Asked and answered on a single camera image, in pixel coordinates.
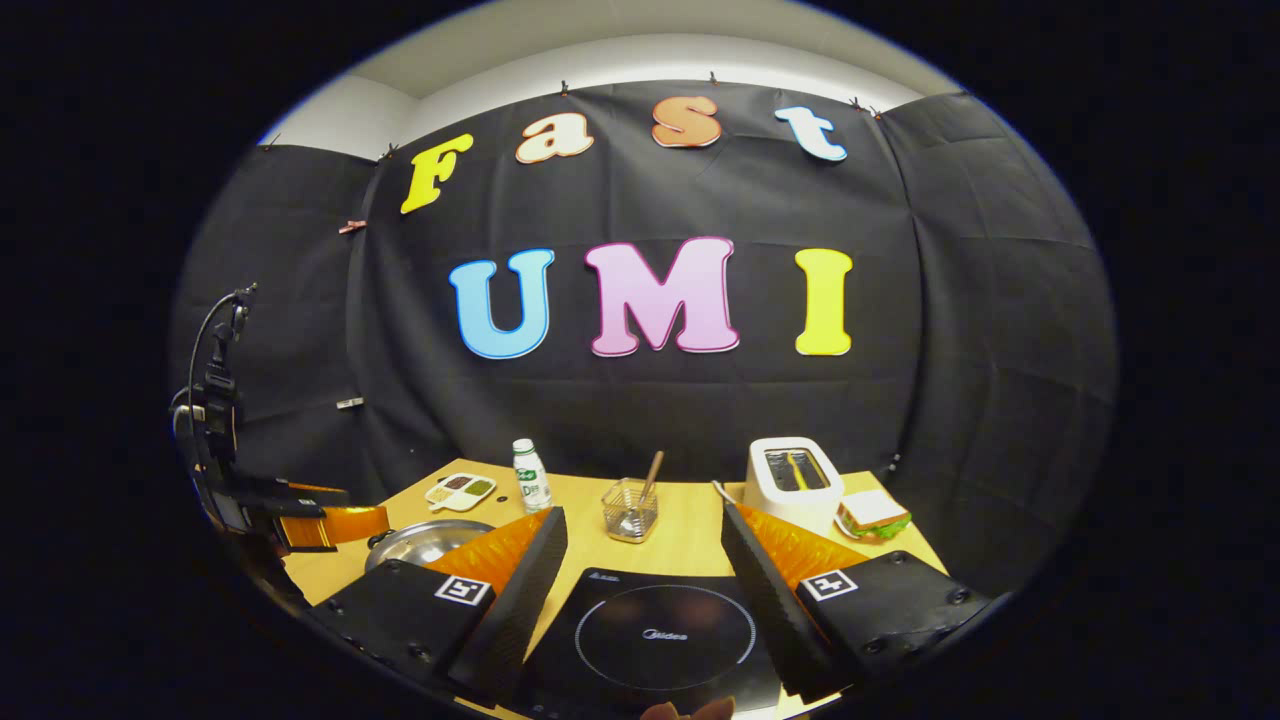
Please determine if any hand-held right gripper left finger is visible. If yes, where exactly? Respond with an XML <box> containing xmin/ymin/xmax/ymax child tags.
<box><xmin>312</xmin><ymin>505</ymin><xmax>569</xmax><ymax>707</ymax></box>

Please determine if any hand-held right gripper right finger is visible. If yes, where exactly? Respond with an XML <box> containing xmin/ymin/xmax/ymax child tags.
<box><xmin>720</xmin><ymin>500</ymin><xmax>993</xmax><ymax>707</ymax></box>

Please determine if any steel pot with black handle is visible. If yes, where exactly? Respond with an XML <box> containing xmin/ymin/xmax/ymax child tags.
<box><xmin>364</xmin><ymin>518</ymin><xmax>497</xmax><ymax>574</ymax></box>

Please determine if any black induction cooktop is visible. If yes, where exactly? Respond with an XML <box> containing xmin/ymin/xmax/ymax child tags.
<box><xmin>515</xmin><ymin>567</ymin><xmax>784</xmax><ymax>720</ymax></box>

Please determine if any white toaster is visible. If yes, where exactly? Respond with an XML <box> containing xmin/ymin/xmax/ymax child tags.
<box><xmin>743</xmin><ymin>437</ymin><xmax>847</xmax><ymax>537</ymax></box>

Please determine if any white divided sauce dish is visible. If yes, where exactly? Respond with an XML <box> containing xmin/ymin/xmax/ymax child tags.
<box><xmin>424</xmin><ymin>473</ymin><xmax>499</xmax><ymax>514</ymax></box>

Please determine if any small white green-label bottle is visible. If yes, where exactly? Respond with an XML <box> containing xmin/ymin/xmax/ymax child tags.
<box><xmin>512</xmin><ymin>438</ymin><xmax>554</xmax><ymax>515</ymax></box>

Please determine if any sandwich with lettuce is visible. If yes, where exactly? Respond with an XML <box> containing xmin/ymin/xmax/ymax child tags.
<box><xmin>836</xmin><ymin>489</ymin><xmax>914</xmax><ymax>544</ymax></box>

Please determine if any black backdrop cloth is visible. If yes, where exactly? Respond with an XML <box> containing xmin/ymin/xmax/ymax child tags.
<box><xmin>168</xmin><ymin>80</ymin><xmax>1118</xmax><ymax>601</ymax></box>

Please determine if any wire mesh basket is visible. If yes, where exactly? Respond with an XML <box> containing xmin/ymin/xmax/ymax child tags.
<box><xmin>601</xmin><ymin>478</ymin><xmax>661</xmax><ymax>545</ymax></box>

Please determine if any wooden-handled utensil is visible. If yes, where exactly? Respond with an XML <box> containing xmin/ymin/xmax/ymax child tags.
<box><xmin>625</xmin><ymin>450</ymin><xmax>667</xmax><ymax>533</ymax></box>

